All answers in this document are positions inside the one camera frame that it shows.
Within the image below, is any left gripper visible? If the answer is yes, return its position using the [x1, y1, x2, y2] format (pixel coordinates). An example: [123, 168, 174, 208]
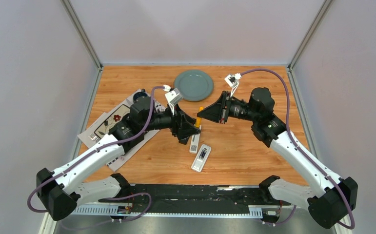
[141, 102, 201, 140]

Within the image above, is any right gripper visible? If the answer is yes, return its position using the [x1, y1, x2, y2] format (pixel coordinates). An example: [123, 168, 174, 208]
[197, 91, 258, 124]

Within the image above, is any yellow handled screwdriver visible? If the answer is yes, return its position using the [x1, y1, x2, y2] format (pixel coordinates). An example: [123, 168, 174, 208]
[195, 106, 204, 128]

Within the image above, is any white remote with batteries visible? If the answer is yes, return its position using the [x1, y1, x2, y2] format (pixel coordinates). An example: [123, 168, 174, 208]
[191, 144, 212, 173]

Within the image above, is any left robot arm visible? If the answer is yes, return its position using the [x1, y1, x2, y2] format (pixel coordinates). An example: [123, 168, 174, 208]
[32, 96, 200, 221]

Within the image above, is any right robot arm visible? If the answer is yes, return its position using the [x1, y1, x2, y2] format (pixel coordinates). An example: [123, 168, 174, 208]
[197, 88, 358, 229]

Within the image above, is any white remote with QR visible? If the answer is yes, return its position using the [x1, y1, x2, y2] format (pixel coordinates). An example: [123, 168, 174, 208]
[189, 133, 200, 154]

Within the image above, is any grey-green round plate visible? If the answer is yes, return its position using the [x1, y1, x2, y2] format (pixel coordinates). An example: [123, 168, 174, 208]
[174, 70, 214, 102]

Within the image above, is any dark blue cup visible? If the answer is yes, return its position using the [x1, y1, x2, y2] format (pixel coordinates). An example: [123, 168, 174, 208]
[133, 89, 148, 102]

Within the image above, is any floral square plate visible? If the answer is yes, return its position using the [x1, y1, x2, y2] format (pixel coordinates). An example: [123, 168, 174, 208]
[94, 104, 130, 139]

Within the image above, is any patterned paper placemat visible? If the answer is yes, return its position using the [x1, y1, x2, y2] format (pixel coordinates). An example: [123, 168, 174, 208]
[77, 89, 166, 172]

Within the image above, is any metal fork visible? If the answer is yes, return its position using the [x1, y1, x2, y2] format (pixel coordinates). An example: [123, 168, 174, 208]
[89, 134, 98, 141]

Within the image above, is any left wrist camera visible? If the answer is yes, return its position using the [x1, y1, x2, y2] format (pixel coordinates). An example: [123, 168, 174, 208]
[165, 88, 183, 115]

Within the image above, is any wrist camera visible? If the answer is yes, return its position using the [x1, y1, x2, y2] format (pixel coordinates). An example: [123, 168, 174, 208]
[165, 88, 183, 115]
[224, 73, 242, 97]

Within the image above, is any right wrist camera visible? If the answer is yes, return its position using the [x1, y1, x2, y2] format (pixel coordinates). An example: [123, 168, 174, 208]
[224, 73, 242, 97]

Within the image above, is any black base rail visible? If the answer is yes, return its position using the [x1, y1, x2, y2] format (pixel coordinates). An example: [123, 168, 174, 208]
[116, 184, 280, 214]

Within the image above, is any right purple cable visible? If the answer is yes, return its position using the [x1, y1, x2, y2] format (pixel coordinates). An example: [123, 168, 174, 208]
[239, 68, 356, 230]

